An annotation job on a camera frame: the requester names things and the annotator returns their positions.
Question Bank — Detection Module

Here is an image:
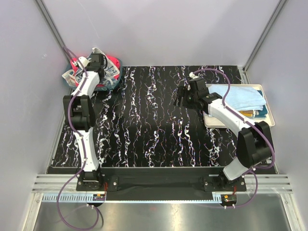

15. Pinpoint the white blue patterned towel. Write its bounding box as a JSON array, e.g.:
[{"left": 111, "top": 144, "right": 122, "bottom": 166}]
[{"left": 62, "top": 47, "right": 122, "bottom": 91}]

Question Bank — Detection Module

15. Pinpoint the light blue towel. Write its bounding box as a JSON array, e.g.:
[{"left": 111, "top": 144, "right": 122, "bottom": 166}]
[{"left": 207, "top": 86, "right": 267, "bottom": 112}]

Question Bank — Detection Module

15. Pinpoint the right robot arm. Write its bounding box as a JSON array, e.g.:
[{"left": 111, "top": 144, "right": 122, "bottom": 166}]
[{"left": 174, "top": 77, "right": 276, "bottom": 191}]

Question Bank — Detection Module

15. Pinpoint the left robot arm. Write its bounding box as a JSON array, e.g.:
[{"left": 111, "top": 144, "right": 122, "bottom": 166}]
[{"left": 63, "top": 53, "right": 107, "bottom": 191}]

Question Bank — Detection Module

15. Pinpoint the teal round laundry basket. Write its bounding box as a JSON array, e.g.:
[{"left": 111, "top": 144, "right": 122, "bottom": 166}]
[{"left": 62, "top": 56, "right": 122, "bottom": 91}]

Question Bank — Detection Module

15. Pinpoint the red towel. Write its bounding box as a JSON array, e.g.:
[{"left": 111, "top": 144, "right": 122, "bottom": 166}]
[{"left": 68, "top": 55, "right": 122, "bottom": 91}]

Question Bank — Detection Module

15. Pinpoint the white rectangular tray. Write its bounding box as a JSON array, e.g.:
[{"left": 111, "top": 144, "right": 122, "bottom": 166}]
[{"left": 203, "top": 84, "right": 275, "bottom": 128}]

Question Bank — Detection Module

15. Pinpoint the brown yellow folded towel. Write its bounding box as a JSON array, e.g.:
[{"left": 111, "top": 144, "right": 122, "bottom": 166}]
[{"left": 239, "top": 110, "right": 256, "bottom": 118}]

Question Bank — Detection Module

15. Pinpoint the teal white folded towel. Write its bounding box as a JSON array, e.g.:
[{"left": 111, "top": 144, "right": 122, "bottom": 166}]
[{"left": 238, "top": 87, "right": 268, "bottom": 119}]

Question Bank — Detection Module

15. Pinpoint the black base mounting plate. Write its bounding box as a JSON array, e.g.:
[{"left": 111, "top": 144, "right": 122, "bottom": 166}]
[{"left": 76, "top": 167, "right": 246, "bottom": 203}]

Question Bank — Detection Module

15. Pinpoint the right orange connector box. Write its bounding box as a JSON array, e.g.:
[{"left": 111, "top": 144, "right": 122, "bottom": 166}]
[{"left": 222, "top": 194, "right": 237, "bottom": 204}]

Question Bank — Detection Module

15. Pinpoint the orange connector box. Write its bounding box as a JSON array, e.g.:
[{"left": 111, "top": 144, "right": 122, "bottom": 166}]
[
  {"left": 92, "top": 192, "right": 106, "bottom": 201},
  {"left": 222, "top": 194, "right": 237, "bottom": 204}
]

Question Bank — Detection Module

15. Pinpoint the left orange connector box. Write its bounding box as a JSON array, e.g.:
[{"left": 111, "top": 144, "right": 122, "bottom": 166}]
[{"left": 92, "top": 192, "right": 106, "bottom": 201}]

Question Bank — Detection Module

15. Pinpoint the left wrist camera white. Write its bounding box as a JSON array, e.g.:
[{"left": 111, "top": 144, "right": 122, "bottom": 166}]
[{"left": 71, "top": 56, "right": 90, "bottom": 69}]

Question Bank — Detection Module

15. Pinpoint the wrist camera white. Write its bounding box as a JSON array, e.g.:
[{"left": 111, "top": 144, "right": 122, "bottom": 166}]
[
  {"left": 189, "top": 72, "right": 199, "bottom": 82},
  {"left": 71, "top": 56, "right": 90, "bottom": 69}
]

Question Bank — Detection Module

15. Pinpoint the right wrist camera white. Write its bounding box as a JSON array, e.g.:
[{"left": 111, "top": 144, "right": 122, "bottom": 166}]
[{"left": 189, "top": 72, "right": 199, "bottom": 82}]

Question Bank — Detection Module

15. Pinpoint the aluminium front rail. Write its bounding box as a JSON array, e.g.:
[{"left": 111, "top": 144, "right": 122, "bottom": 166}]
[{"left": 32, "top": 174, "right": 293, "bottom": 204}]

